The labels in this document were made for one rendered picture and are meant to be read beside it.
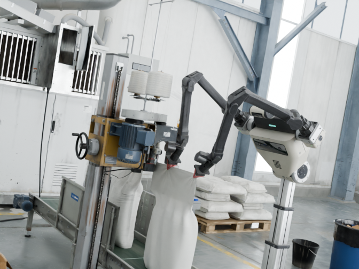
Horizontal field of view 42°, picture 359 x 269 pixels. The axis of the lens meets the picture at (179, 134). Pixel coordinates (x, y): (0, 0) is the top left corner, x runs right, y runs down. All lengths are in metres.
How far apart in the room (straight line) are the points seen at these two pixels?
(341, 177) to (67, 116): 7.47
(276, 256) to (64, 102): 3.51
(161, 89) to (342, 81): 8.72
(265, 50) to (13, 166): 5.21
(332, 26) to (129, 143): 8.62
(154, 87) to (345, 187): 8.97
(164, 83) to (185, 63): 5.29
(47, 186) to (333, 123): 7.26
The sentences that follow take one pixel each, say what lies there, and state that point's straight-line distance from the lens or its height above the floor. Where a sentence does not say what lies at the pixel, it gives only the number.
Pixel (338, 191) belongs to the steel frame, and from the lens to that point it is 11.72.
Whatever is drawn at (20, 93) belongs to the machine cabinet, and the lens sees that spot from 5.70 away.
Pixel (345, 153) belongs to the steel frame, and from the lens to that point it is 11.66.
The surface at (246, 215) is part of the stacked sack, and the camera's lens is 6.41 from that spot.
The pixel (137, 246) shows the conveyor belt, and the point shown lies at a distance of 3.73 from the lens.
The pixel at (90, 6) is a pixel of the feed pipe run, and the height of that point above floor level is 2.45.
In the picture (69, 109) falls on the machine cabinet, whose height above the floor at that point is 1.26.
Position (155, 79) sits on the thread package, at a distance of 3.03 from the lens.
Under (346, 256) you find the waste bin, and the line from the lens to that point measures 4.79.
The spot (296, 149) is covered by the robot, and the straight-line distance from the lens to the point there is 2.97.
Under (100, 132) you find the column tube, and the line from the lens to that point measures 3.14.
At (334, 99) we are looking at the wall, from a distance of 11.30.
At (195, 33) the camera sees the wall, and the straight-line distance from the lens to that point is 8.45.
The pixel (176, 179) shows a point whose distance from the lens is 3.14.
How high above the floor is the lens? 1.47
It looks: 3 degrees down
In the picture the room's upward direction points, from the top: 9 degrees clockwise
